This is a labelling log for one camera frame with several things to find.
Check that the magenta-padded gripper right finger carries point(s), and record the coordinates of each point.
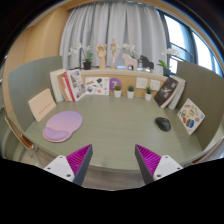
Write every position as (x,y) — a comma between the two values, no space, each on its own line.
(165,165)

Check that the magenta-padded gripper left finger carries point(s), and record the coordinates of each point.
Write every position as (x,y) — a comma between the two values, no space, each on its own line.
(63,166)

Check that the black computer mouse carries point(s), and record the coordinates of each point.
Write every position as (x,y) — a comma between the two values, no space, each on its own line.
(163,124)

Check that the purple round mouse pad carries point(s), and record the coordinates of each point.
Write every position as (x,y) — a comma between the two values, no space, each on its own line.
(63,125)

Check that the white food sticker sheet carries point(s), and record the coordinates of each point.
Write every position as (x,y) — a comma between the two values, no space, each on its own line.
(190,116)

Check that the beige booklet with red text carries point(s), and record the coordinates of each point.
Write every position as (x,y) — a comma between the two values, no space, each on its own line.
(41,105)

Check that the spiky succulent in white pot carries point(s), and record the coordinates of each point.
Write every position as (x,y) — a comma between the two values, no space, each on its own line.
(148,96)

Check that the white leaning books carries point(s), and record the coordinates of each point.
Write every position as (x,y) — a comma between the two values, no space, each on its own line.
(178,95)

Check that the black hardcover book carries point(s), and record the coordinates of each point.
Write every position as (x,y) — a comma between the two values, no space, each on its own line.
(166,92)

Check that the white book with red label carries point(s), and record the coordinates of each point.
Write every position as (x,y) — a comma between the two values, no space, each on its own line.
(67,91)

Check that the brown book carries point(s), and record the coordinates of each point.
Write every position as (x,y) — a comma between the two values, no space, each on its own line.
(61,87)

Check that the small succulent in white pot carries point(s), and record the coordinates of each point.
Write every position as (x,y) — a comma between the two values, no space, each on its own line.
(117,92)
(130,93)

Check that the green desk partition panel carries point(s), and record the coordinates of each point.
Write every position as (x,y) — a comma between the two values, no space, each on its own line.
(206,93)
(26,80)

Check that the photo cover magazine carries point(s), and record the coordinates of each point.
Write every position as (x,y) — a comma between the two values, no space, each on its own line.
(77,84)

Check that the white illustrated picture card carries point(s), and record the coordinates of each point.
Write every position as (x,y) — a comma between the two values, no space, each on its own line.
(97,86)

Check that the large white orchid black pot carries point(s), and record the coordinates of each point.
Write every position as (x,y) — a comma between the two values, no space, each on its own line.
(166,71)

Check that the purple round number sign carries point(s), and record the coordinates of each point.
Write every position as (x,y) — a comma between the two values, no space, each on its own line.
(115,82)

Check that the black horse figure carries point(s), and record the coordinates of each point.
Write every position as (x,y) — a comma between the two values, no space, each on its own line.
(146,62)

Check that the white orchid in black pot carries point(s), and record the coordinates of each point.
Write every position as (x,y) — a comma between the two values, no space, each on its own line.
(87,64)
(130,49)

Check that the pink horse figure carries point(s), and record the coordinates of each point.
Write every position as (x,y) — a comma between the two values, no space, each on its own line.
(130,62)

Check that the wooden hand model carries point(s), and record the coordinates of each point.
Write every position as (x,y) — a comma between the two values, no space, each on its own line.
(101,55)

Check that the wooden artist mannequin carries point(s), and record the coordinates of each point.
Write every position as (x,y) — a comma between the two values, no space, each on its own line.
(114,50)

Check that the grey curtain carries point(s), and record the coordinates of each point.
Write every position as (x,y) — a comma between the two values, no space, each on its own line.
(113,23)

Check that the white wall socket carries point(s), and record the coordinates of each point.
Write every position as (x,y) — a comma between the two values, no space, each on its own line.
(155,85)
(141,83)

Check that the window with dark frame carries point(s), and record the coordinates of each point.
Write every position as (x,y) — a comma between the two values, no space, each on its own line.
(181,36)

